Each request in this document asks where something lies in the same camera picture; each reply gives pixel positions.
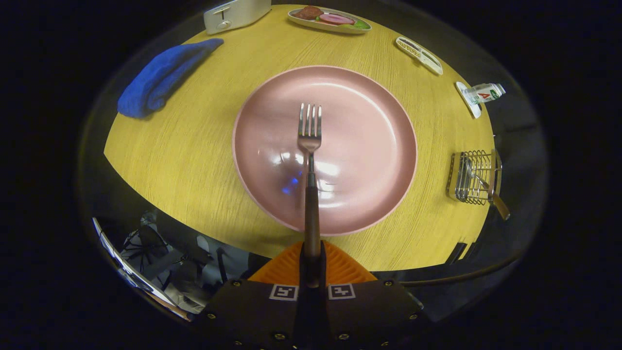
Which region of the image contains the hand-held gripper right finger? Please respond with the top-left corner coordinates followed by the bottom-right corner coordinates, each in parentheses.
top-left (321, 241), bottom-right (424, 350)

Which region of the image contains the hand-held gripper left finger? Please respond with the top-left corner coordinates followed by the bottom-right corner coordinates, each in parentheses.
top-left (202, 241), bottom-right (303, 350)

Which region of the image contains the wooden-handled metal fork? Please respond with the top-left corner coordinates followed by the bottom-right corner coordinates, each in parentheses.
top-left (297, 103), bottom-right (323, 258)

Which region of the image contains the wooden-handled metal spoon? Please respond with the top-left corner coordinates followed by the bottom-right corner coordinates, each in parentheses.
top-left (464, 160), bottom-right (511, 221)

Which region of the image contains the pink round plate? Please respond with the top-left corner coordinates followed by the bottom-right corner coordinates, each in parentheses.
top-left (232, 65), bottom-right (418, 237)

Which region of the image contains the white square coaster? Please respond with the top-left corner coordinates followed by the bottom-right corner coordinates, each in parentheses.
top-left (455, 81), bottom-right (482, 119)

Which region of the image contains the white divided bean dish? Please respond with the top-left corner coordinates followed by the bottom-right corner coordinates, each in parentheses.
top-left (395, 36), bottom-right (444, 76)

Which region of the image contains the blue folded cloth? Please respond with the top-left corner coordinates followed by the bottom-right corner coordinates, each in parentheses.
top-left (117, 38), bottom-right (225, 119)

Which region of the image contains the white drink bottle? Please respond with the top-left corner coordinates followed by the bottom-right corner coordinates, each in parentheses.
top-left (462, 83), bottom-right (506, 105)

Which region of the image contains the grey oval food plate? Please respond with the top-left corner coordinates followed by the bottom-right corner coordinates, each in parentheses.
top-left (287, 5), bottom-right (372, 35)

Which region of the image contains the pink ham slice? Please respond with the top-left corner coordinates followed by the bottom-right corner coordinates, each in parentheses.
top-left (318, 13), bottom-right (355, 26)

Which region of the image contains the long brown meat piece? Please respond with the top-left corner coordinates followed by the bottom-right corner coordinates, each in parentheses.
top-left (294, 5), bottom-right (325, 20)

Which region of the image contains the white toaster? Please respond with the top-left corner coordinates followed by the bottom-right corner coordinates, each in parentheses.
top-left (203, 0), bottom-right (273, 35)

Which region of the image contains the metal wire basket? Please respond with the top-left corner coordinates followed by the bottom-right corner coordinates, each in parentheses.
top-left (446, 149), bottom-right (503, 206)

